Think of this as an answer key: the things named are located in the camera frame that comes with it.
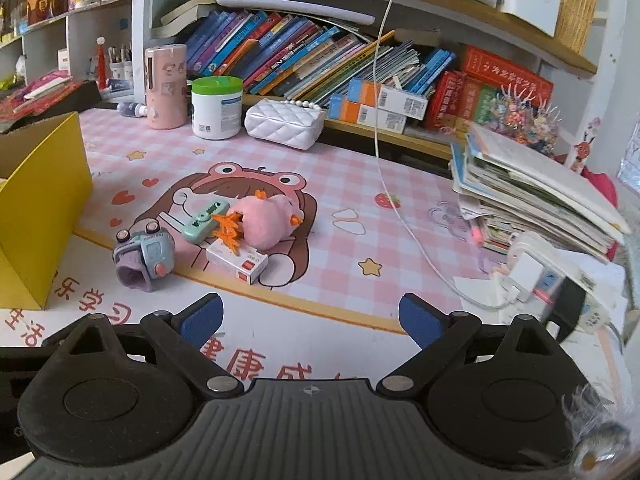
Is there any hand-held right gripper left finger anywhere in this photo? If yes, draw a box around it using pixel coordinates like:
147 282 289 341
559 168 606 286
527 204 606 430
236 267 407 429
50 292 245 401

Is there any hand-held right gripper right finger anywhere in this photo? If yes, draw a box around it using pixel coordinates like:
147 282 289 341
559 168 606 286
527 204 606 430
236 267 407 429
376 294 571 400

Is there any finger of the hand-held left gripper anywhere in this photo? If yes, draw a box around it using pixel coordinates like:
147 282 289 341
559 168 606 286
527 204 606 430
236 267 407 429
0 327 76 376

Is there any yellow cardboard box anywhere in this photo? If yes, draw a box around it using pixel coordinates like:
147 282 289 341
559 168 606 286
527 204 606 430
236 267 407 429
0 111 94 311

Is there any small white carton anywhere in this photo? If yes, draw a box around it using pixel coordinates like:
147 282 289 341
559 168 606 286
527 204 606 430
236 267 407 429
206 239 268 286

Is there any pink printed desk mat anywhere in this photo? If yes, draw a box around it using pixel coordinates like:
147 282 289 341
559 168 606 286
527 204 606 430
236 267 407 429
0 107 626 396

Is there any white charger plug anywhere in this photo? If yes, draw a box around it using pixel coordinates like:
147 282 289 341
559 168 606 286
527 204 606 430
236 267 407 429
507 250 544 302

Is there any pink plush duck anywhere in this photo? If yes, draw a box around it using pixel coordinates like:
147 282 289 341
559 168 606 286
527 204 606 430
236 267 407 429
234 190 304 250

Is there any black charger plug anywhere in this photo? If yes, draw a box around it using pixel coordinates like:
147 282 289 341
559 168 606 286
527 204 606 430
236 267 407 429
542 277 587 344

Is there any white power strip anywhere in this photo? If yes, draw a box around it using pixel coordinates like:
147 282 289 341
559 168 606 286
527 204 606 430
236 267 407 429
492 232 626 342

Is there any stack of books and papers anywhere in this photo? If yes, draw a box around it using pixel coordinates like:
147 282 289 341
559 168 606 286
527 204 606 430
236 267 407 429
450 121 632 263

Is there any white tub green lid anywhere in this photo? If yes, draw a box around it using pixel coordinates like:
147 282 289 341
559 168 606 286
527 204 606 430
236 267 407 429
191 76 244 141

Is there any orange blue white carton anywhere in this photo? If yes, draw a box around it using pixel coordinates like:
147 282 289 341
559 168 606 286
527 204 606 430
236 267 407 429
347 79 431 120
327 94 408 135

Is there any white quilted purse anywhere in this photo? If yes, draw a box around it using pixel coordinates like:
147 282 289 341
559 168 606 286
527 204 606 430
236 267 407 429
244 97 326 150

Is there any red cloth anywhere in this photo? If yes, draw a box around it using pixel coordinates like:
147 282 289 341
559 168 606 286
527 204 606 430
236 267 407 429
582 167 621 211

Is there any colourful beaded crown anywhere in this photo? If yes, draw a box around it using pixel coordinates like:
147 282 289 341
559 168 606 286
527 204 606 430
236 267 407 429
487 85 563 156

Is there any pink humidifier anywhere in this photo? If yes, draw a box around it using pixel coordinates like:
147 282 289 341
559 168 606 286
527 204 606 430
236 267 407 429
145 44 188 130

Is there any red reindeer figure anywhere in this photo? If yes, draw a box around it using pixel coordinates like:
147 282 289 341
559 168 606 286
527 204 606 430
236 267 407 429
570 117 603 168

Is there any red boxed book set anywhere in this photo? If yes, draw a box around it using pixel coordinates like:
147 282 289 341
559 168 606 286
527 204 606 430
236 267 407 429
425 45 555 133

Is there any pile of red envelopes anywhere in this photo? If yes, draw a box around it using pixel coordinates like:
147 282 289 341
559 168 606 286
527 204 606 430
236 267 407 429
0 72 83 121

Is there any red figurine pen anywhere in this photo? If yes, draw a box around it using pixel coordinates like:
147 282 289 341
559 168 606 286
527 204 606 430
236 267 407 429
95 35 111 92

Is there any row of leaning books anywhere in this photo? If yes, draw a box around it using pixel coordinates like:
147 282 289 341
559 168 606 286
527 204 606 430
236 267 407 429
150 0 458 111

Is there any white side shelf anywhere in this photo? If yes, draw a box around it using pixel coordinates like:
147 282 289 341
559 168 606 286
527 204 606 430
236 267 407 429
0 0 133 111

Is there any wooden white bookshelf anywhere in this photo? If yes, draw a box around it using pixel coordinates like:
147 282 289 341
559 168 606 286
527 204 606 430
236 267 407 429
131 0 631 171

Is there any white pen holder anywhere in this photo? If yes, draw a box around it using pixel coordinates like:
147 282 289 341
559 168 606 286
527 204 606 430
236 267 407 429
500 0 566 37

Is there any wicker basket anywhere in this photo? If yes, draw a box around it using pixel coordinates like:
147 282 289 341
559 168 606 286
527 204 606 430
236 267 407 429
555 0 603 56

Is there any grey purple toy camera watch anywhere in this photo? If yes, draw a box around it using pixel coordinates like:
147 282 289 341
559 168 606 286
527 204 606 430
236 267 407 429
112 220 176 293

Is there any long white cable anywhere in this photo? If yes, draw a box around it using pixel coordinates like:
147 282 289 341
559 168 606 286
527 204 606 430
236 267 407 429
372 0 521 311

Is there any shiny wall poster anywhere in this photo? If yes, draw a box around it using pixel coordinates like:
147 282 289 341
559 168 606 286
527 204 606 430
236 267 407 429
617 135 640 187

